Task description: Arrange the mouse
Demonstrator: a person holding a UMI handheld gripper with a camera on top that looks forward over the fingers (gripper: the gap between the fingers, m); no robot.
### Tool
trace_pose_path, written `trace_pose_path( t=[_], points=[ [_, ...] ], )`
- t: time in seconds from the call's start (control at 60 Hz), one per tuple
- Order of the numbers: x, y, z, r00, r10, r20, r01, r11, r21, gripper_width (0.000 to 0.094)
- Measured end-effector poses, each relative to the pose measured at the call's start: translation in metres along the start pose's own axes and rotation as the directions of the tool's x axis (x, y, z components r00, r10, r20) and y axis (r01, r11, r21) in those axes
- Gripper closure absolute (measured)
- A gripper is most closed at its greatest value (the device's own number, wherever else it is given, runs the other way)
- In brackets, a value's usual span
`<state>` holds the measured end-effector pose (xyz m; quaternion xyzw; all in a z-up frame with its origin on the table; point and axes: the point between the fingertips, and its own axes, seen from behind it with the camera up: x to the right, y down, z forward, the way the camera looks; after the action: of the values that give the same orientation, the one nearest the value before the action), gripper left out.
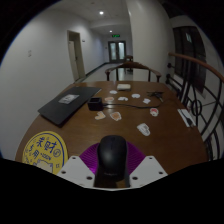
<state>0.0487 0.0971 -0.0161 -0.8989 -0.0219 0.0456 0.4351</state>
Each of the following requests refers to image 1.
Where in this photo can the black key bunch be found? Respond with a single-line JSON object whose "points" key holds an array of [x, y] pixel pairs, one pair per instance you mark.
{"points": [[155, 94]]}

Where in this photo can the green exit sign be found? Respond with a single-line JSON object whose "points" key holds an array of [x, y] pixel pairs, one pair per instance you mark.
{"points": [[115, 35]]}

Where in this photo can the wooden armchair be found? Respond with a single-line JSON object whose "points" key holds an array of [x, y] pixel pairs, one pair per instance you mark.
{"points": [[132, 65]]}

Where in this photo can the white wall switch plate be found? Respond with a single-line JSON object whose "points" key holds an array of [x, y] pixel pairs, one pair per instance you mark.
{"points": [[29, 53]]}

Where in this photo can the dark framed window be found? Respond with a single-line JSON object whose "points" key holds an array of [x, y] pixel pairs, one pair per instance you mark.
{"points": [[190, 56]]}

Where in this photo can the black closed laptop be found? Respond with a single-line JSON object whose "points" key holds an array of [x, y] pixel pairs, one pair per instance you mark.
{"points": [[68, 103]]}

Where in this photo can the beige flat box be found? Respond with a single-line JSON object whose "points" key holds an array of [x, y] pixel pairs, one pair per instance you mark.
{"points": [[123, 87]]}

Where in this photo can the black computer mouse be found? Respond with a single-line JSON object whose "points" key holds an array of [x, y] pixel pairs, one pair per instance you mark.
{"points": [[112, 155]]}

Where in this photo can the small black charger block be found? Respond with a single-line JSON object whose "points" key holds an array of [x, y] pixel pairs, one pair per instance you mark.
{"points": [[95, 103]]}

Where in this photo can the yellow round printed mouse pad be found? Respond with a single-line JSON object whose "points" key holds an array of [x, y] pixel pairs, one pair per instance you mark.
{"points": [[43, 150]]}

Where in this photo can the orange figure sticker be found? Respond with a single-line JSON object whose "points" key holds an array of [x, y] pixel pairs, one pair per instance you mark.
{"points": [[115, 116]]}

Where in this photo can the beige figure sticker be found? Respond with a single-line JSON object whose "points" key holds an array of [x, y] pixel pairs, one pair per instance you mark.
{"points": [[100, 115]]}

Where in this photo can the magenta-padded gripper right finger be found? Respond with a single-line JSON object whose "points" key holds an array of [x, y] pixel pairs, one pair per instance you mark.
{"points": [[148, 170]]}

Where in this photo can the red and white sticker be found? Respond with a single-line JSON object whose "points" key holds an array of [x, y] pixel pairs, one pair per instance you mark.
{"points": [[154, 112]]}

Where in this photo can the long white card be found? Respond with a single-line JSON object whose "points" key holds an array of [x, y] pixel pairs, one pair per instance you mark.
{"points": [[185, 116]]}

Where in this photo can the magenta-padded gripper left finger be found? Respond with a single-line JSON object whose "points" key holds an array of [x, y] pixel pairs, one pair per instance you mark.
{"points": [[77, 170]]}

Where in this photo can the glazed double door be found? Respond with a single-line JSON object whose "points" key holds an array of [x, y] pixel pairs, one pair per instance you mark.
{"points": [[117, 51]]}

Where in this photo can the pink round sticker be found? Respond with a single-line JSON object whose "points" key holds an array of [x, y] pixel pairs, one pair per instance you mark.
{"points": [[109, 99]]}

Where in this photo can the round ceiling light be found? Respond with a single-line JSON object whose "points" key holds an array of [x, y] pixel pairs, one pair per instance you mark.
{"points": [[101, 13]]}

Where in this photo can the metal railing with wooden handrail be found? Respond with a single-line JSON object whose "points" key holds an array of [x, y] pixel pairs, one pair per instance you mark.
{"points": [[200, 106]]}

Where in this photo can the beige side door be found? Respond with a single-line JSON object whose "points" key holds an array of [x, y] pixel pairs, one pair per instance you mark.
{"points": [[74, 56]]}

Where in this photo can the small white sticker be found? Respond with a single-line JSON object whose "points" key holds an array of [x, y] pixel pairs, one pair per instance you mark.
{"points": [[135, 96], [113, 92], [146, 101], [123, 98]]}

